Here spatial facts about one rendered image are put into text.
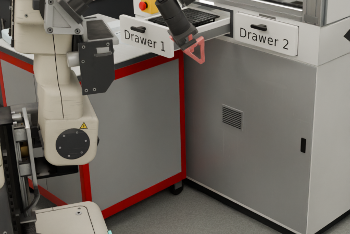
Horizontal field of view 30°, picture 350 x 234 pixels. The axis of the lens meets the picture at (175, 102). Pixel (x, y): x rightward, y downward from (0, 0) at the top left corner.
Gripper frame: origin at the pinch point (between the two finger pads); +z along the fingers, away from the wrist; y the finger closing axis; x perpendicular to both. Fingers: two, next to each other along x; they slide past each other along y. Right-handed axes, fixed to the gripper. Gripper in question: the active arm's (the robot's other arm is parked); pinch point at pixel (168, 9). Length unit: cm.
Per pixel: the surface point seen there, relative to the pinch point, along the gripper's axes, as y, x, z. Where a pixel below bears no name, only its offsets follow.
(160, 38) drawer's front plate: 10.6, 7.3, 7.4
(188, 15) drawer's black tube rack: -13.8, -3.2, 6.0
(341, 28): -37, 53, 4
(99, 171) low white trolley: 28, -12, 64
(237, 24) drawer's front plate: -21.3, 16.2, 6.8
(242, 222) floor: -22, 22, 95
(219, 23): -17.0, 10.4, 6.9
